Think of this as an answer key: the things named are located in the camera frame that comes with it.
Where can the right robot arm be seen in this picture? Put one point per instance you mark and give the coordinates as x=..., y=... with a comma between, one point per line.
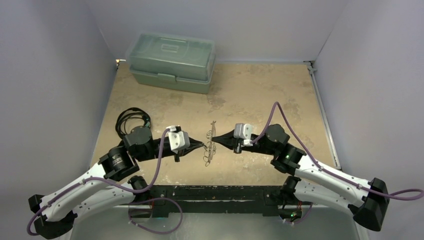
x=310, y=181

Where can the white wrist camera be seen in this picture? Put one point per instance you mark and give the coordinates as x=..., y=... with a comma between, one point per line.
x=244, y=131
x=178, y=139

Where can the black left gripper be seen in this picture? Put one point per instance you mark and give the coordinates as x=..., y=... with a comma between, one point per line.
x=194, y=144

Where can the green plastic toolbox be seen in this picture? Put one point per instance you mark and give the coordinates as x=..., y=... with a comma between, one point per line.
x=172, y=62

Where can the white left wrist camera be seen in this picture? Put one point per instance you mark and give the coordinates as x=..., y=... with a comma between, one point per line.
x=178, y=139

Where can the aluminium frame rail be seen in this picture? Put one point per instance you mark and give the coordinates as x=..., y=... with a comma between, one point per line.
x=330, y=140

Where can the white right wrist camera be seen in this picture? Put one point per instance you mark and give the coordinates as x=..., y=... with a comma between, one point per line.
x=244, y=131

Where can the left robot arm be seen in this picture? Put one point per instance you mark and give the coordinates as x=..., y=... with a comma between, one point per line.
x=99, y=188

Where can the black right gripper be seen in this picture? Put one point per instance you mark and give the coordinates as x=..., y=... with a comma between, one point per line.
x=237, y=144

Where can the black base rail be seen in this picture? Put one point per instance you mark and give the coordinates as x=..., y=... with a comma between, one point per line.
x=266, y=200

